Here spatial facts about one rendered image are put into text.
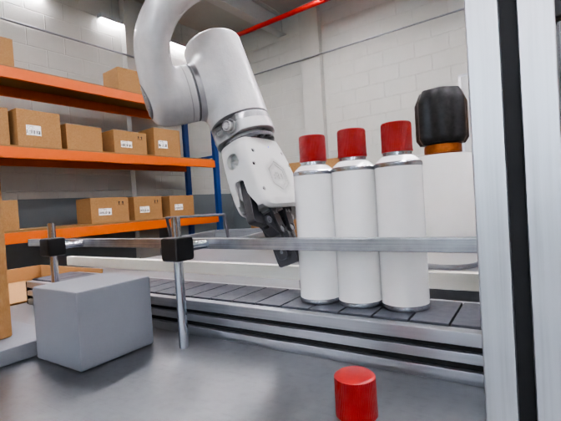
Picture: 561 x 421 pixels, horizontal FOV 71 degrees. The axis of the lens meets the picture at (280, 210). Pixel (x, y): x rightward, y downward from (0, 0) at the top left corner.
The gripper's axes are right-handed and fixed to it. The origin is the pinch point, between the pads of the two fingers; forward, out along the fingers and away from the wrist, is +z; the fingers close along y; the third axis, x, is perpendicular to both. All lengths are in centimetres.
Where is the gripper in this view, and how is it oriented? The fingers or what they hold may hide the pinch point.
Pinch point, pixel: (286, 249)
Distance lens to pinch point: 52.1
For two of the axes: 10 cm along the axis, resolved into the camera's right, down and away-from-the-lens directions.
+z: 3.5, 9.2, -1.7
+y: 5.4, -0.5, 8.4
